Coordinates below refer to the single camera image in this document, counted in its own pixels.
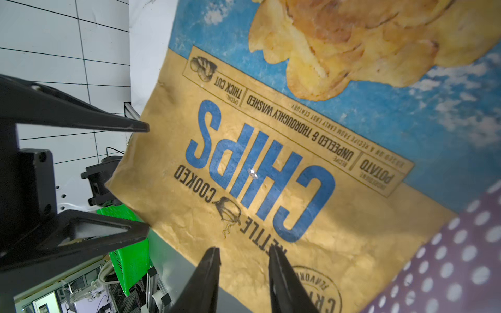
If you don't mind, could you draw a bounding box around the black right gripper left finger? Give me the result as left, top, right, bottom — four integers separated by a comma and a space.
170, 247, 221, 313

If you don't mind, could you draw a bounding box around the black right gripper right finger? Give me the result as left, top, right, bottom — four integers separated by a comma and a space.
268, 246, 318, 313

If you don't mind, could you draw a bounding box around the green plastic crate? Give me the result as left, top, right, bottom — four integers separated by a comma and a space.
97, 205, 151, 297

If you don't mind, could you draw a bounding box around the blue kettle cooked chips bag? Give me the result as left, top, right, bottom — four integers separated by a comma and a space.
108, 1, 500, 312

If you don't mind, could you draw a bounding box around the purple perforated basket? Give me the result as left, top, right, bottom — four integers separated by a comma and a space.
364, 182, 500, 312

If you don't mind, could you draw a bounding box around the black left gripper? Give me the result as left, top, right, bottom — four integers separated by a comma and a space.
1, 75, 150, 272

